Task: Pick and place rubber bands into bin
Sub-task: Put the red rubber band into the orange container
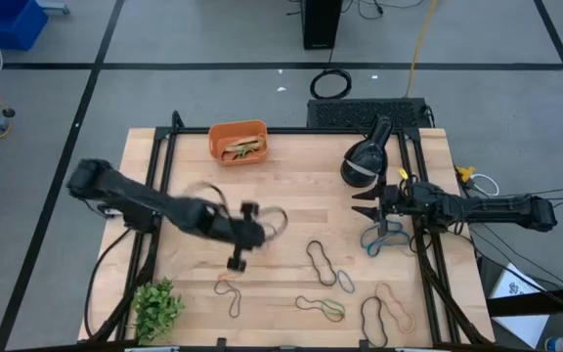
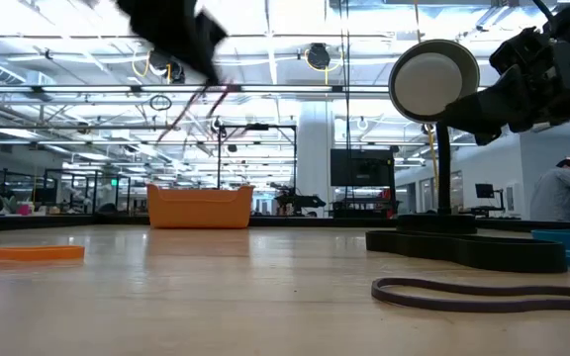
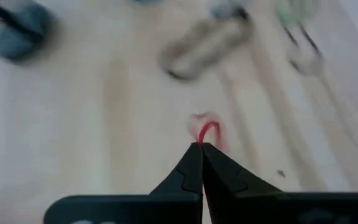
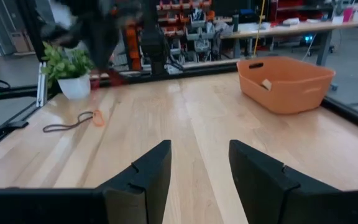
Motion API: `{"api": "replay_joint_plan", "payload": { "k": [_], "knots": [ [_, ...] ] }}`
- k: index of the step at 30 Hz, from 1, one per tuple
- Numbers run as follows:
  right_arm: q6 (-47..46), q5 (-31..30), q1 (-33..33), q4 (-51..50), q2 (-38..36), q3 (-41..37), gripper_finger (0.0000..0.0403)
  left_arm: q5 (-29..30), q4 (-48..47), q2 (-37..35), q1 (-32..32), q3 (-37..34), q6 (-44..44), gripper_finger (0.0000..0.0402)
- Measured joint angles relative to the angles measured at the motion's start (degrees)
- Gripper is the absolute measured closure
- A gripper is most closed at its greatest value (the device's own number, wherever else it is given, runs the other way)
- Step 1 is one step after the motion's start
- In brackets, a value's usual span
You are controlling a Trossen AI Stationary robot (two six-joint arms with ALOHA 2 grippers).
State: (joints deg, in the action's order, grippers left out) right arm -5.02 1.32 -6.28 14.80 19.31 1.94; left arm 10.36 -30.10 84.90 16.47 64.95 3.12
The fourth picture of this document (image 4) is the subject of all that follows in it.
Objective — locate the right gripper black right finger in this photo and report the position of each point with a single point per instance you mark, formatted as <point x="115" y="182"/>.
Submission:
<point x="253" y="180"/>

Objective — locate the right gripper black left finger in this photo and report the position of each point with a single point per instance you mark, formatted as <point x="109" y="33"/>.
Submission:
<point x="148" y="174"/>

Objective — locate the red rubber band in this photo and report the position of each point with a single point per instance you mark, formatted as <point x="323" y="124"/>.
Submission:
<point x="115" y="77"/>

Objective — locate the wide beige rubber band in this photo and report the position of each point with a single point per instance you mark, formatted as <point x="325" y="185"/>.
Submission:
<point x="266" y="84"/>

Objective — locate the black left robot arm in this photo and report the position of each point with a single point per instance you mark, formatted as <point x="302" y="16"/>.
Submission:
<point x="152" y="43"/>

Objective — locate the small orange rubber band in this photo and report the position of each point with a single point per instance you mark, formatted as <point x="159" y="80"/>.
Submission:
<point x="99" y="123"/>

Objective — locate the orange plastic bin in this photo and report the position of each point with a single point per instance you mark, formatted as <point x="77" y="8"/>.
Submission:
<point x="291" y="99"/>

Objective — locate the thin dark brown rubber band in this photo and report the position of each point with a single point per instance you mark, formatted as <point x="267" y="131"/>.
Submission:
<point x="61" y="127"/>

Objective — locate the storage rack with orange bins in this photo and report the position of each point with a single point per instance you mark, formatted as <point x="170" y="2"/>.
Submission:
<point x="132" y="46"/>

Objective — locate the green plant in white pot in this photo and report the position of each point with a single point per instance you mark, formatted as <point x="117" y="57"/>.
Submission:
<point x="75" y="88"/>

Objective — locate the brown cardboard box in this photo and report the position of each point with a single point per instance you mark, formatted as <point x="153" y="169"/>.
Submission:
<point x="22" y="42"/>

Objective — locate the black caster wheel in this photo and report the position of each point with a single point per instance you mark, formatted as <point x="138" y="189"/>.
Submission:
<point x="333" y="87"/>

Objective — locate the computer with blue light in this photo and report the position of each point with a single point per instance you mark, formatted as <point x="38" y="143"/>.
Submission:
<point x="308" y="38"/>

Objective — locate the wooden desk with grey legs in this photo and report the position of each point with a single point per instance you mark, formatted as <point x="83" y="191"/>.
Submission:
<point x="291" y="28"/>

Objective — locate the silver aluminium profile post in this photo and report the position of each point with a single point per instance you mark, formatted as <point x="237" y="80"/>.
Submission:
<point x="41" y="87"/>

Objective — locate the black frame bracket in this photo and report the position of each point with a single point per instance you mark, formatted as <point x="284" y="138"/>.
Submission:
<point x="14" y="124"/>

